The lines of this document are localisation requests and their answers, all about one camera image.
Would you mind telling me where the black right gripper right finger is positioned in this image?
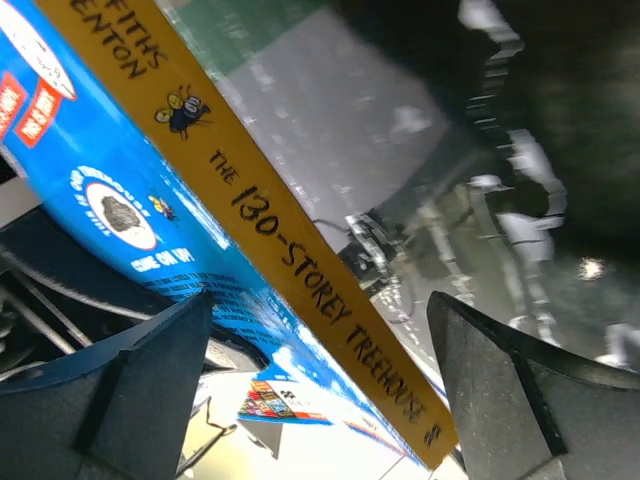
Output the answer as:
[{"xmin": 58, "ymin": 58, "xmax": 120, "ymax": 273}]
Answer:
[{"xmin": 427, "ymin": 291, "xmax": 639, "ymax": 479}]

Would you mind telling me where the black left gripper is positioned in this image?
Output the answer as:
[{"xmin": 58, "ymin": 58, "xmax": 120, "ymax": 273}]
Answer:
[{"xmin": 1, "ymin": 207, "xmax": 172, "ymax": 380}]

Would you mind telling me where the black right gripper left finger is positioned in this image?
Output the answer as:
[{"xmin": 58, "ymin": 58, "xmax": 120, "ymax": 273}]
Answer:
[{"xmin": 1, "ymin": 292, "xmax": 212, "ymax": 479}]

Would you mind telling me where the blue cartoon cover book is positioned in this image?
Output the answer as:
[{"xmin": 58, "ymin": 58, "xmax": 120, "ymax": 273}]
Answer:
[{"xmin": 1, "ymin": 1, "xmax": 457, "ymax": 468}]

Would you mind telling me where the black marbled table mat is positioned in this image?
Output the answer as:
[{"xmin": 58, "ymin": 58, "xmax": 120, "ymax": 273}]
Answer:
[{"xmin": 329, "ymin": 0, "xmax": 640, "ymax": 371}]

